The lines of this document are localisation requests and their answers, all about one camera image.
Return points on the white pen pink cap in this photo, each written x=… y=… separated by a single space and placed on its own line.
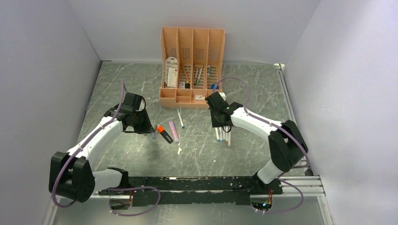
x=217 y=134

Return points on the white pen green cap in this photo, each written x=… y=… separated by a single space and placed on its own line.
x=180 y=118

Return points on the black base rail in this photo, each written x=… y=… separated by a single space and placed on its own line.
x=201 y=190

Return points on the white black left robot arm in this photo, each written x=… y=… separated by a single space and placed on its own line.
x=71 y=173

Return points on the white eraser box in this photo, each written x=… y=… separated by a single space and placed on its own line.
x=200 y=97

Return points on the white pen blue cap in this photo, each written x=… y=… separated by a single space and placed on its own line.
x=223 y=134

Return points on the orange black highlighter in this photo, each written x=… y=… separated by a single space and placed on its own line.
x=164 y=134

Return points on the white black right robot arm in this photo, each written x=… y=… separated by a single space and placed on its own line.
x=286 y=144

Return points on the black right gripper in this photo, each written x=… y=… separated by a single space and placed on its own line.
x=215 y=123

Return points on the orange plastic desk organizer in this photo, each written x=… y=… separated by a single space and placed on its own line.
x=199 y=52

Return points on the blue round container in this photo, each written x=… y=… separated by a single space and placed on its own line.
x=213 y=86

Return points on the pink highlighter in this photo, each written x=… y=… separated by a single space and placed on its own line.
x=174 y=131

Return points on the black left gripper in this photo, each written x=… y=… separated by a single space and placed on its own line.
x=147 y=128

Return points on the white packaged item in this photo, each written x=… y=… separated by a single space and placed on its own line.
x=171 y=72

